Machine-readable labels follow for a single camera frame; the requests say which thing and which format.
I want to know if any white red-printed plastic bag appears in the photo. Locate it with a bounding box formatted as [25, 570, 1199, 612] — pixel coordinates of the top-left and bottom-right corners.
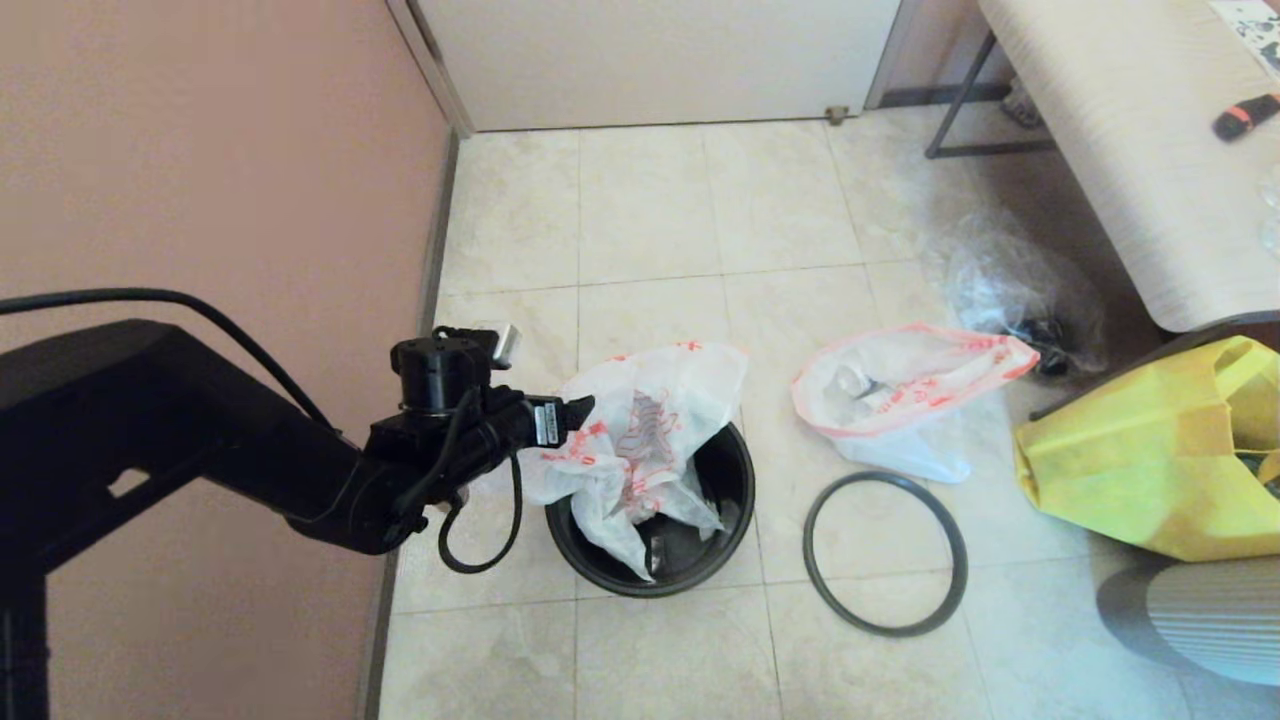
[520, 342, 749, 583]

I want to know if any red-printed trash bag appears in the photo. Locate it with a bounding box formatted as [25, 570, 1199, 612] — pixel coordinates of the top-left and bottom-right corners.
[790, 322, 1041, 486]

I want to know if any grey bin rim ring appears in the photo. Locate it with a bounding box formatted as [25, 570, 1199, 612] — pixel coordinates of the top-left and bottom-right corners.
[803, 472, 969, 639]

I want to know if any black trash bin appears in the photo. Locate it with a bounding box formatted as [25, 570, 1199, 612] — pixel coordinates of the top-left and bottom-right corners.
[545, 420, 756, 599]

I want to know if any clear crumpled plastic bag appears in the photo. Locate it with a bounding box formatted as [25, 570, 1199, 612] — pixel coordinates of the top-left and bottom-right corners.
[925, 207, 1109, 381]

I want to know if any yellow fabric tote bag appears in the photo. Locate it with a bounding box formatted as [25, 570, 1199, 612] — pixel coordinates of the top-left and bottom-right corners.
[1013, 337, 1280, 563]

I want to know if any clear plastic bottle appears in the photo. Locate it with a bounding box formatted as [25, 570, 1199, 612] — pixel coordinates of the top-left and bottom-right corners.
[830, 362, 901, 416]

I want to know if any white door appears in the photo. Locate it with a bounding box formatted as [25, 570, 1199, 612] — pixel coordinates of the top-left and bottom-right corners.
[390, 0, 906, 136]

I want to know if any pink fabric partition panel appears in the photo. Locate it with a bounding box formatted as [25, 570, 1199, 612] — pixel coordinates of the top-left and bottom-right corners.
[0, 0, 461, 720]

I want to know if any small white grey object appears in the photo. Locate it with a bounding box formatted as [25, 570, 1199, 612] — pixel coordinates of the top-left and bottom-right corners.
[1003, 78, 1046, 131]

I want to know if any beige table with metal legs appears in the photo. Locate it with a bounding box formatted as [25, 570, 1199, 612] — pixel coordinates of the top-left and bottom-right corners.
[925, 0, 1280, 336]

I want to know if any black orange marker pen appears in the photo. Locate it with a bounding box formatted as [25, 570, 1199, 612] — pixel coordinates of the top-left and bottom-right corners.
[1212, 93, 1280, 142]

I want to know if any white printed paper sheet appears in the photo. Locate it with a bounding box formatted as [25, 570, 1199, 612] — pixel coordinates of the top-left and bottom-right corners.
[1208, 0, 1280, 86]

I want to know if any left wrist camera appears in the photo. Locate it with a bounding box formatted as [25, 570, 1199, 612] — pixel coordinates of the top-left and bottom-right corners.
[390, 325, 523, 413]

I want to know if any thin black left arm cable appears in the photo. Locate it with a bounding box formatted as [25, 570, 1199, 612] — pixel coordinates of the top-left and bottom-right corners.
[0, 288, 526, 576]

